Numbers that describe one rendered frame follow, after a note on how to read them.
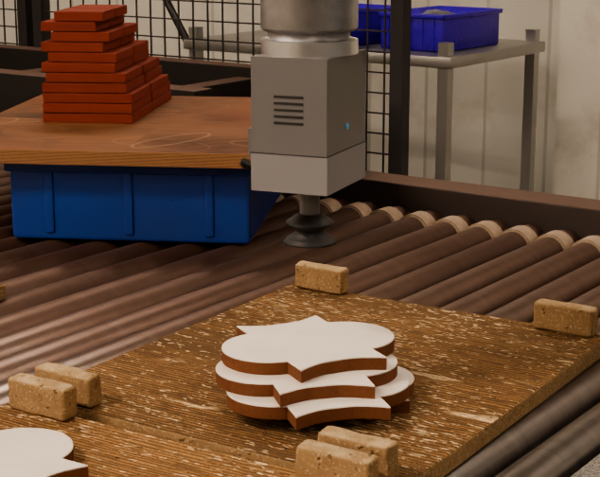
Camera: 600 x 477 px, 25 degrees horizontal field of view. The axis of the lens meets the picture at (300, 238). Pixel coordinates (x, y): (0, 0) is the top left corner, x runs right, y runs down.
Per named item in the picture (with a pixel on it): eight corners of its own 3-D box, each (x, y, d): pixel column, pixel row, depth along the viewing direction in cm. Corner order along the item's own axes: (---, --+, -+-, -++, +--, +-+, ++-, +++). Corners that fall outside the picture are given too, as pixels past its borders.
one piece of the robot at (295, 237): (296, 206, 112) (296, 229, 112) (277, 216, 108) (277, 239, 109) (341, 210, 110) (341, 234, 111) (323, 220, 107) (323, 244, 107)
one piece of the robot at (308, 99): (263, -1, 112) (265, 196, 116) (214, 6, 104) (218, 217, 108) (377, 2, 108) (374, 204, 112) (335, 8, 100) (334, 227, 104)
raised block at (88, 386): (104, 404, 110) (102, 371, 109) (89, 411, 109) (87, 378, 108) (47, 390, 113) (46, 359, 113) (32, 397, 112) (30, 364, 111)
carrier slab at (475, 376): (609, 352, 128) (610, 335, 128) (401, 510, 94) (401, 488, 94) (292, 296, 146) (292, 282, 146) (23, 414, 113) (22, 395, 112)
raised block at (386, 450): (400, 476, 96) (400, 439, 96) (387, 485, 95) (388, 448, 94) (327, 458, 99) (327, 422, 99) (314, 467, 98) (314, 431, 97)
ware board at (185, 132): (361, 110, 210) (361, 98, 209) (331, 170, 162) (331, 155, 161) (43, 105, 215) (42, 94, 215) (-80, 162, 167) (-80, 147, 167)
